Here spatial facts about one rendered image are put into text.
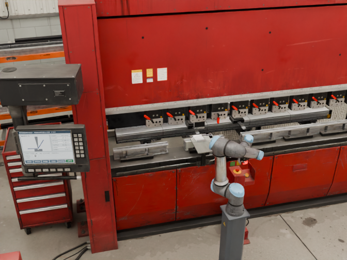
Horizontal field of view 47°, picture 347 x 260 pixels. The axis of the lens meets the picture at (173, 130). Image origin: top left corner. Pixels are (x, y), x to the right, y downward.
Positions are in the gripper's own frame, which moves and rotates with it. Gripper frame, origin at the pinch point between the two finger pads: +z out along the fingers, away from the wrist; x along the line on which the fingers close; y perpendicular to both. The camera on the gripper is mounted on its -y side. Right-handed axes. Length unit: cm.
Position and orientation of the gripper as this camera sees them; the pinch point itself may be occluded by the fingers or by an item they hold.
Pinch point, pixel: (239, 161)
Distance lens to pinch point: 360.3
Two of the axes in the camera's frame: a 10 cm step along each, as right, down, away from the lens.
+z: -0.8, 6.6, 7.5
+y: 2.2, 7.4, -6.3
